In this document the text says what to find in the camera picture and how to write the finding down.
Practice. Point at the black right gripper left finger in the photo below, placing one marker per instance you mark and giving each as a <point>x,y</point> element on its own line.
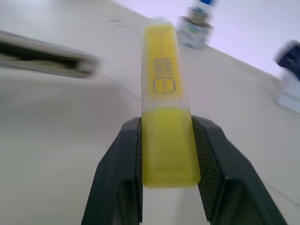
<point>117,178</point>

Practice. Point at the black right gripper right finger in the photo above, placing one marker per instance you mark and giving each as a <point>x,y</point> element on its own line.
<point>232,178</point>

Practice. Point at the yellow highlighter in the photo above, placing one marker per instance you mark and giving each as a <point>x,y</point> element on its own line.
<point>167,131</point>

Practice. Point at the dark blue and white object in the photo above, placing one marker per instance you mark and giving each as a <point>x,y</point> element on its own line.
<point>289,72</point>

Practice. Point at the white patterned bottle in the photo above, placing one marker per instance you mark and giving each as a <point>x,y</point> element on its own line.
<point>195,28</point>

